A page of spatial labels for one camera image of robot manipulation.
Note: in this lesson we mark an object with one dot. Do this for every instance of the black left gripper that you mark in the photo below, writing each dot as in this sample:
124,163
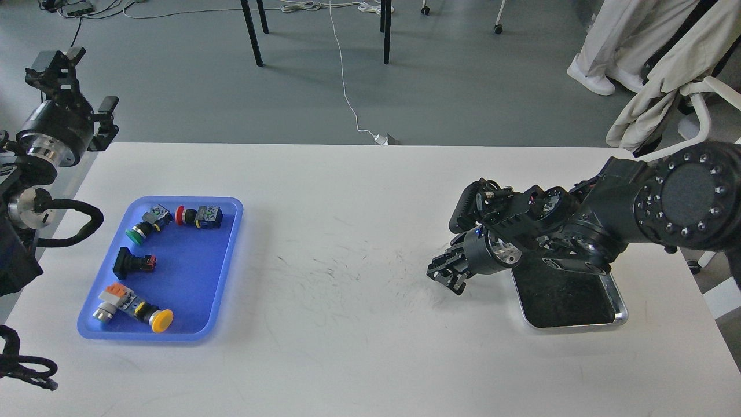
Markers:
54,134

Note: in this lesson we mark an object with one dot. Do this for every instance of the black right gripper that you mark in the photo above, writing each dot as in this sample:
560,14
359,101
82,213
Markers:
493,227

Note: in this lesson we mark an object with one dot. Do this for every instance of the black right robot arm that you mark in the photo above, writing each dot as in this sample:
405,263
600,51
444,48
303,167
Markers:
553,247

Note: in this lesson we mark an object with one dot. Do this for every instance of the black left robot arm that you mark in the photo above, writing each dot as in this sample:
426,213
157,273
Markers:
28,207

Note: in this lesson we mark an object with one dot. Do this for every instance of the silver metal tray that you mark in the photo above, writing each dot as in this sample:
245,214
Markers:
556,300

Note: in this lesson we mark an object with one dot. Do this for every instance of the blue plastic tray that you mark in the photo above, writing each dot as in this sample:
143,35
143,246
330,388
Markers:
189,277

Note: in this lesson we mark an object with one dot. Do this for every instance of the white power adapter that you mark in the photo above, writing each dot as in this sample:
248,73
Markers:
385,140

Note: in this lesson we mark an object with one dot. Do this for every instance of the black table leg left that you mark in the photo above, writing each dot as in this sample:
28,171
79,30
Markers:
247,13

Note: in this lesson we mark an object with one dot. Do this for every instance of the black table leg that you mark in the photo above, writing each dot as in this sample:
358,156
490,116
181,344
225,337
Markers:
385,28
247,13

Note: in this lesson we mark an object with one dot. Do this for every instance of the person white shoe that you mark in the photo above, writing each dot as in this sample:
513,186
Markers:
598,84

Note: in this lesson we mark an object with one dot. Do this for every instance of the black table leg right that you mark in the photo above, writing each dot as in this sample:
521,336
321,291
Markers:
385,28

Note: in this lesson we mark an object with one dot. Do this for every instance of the white chair with beige cloth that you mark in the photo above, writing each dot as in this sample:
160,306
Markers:
683,63

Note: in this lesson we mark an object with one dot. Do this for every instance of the green push button switch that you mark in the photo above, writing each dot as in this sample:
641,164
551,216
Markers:
154,220

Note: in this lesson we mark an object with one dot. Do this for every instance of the black push button switch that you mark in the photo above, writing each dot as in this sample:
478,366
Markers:
126,262

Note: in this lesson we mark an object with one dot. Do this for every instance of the red push button switch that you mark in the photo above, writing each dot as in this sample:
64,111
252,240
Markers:
204,217

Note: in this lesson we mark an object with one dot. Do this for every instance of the yellow push button switch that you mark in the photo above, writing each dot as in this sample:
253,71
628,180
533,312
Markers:
119,298

